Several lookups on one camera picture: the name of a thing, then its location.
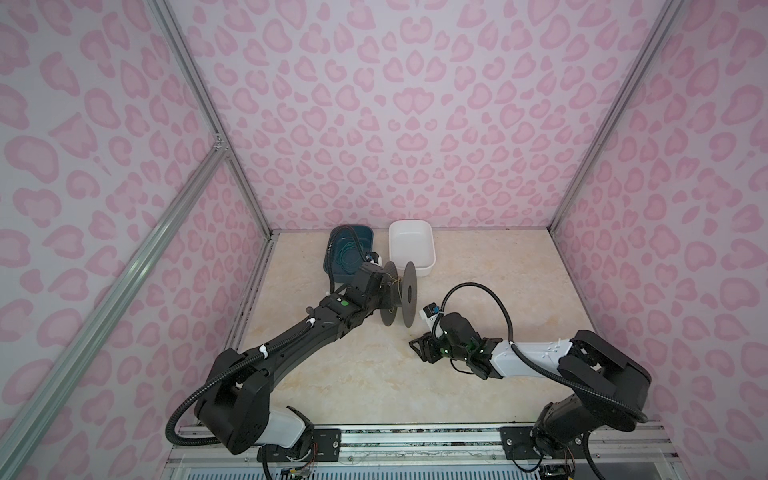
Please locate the left aluminium frame strut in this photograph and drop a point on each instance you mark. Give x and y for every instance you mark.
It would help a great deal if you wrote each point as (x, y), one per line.
(179, 47)

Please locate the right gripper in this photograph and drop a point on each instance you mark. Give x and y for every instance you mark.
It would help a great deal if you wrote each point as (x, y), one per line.
(426, 347)

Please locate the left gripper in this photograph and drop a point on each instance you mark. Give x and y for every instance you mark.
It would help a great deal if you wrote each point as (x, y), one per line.
(386, 289)

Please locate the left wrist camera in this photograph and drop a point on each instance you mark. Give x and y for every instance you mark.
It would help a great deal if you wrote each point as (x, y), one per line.
(374, 258)

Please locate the diagonal aluminium frame strut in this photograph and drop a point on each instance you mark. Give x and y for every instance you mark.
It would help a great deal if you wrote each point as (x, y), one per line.
(35, 418)

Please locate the dark grey cable spool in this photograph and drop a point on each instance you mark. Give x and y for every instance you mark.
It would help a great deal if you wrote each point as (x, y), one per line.
(405, 300)

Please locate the white plastic tray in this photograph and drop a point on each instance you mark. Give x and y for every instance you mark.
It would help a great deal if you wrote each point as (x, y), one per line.
(412, 241)

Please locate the right aluminium frame strut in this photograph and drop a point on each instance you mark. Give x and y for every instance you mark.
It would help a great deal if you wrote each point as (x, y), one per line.
(651, 48)

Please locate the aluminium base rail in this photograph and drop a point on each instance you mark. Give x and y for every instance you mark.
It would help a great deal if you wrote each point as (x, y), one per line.
(443, 451)

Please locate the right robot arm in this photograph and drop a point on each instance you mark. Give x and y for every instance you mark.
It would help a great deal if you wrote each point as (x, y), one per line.
(608, 388)

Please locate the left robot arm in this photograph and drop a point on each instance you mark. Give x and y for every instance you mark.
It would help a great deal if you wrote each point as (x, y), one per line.
(234, 402)

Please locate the dark teal plastic bin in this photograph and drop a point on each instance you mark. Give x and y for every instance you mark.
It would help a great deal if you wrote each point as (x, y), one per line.
(345, 249)

